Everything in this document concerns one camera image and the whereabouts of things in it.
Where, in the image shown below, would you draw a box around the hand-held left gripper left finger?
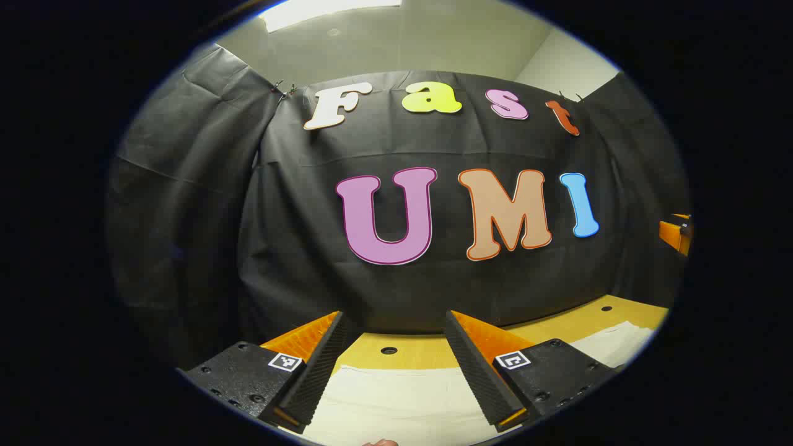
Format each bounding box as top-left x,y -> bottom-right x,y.
184,311 -> 364,434

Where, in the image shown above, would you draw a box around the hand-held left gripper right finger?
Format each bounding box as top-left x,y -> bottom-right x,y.
444,310 -> 618,433

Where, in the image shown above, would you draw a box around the black backdrop cloth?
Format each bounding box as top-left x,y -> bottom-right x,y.
104,43 -> 691,372

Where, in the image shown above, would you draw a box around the white jeans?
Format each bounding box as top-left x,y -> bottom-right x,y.
279,320 -> 659,446

